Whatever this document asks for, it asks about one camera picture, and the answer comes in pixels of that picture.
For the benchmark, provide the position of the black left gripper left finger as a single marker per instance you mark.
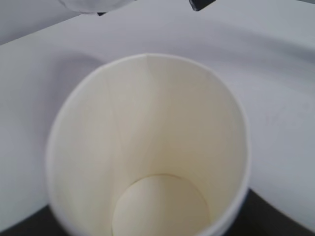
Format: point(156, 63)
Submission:
point(42, 223)

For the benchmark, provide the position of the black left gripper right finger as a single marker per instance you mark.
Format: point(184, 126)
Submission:
point(258, 218)

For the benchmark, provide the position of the Nongfu Spring water bottle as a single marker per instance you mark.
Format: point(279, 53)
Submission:
point(94, 6)

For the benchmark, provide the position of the white paper cup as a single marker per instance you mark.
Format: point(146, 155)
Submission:
point(149, 145)

